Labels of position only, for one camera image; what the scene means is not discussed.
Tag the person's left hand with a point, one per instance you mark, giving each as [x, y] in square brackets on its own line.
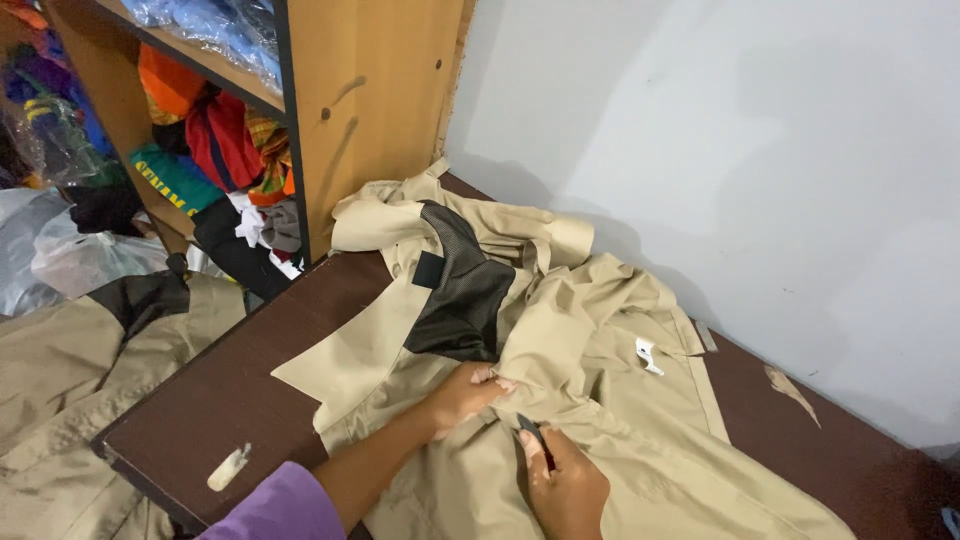
[459, 396]

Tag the person's right hand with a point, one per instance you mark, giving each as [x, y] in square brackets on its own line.
[566, 491]

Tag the small black thread cutter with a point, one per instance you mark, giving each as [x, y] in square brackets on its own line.
[534, 433]

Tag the beige jacket with black mesh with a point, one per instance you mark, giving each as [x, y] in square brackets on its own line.
[525, 360]

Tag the white garment label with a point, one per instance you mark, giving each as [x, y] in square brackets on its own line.
[648, 356]

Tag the purple sleeve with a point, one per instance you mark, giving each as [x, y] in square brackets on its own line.
[277, 506]

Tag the beige and black garment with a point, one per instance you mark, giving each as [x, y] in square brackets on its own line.
[97, 397]

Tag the wooden shelf with folded clothes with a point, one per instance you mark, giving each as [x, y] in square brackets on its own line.
[225, 112]

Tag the heap of plastic bags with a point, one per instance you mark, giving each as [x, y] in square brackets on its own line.
[52, 225]

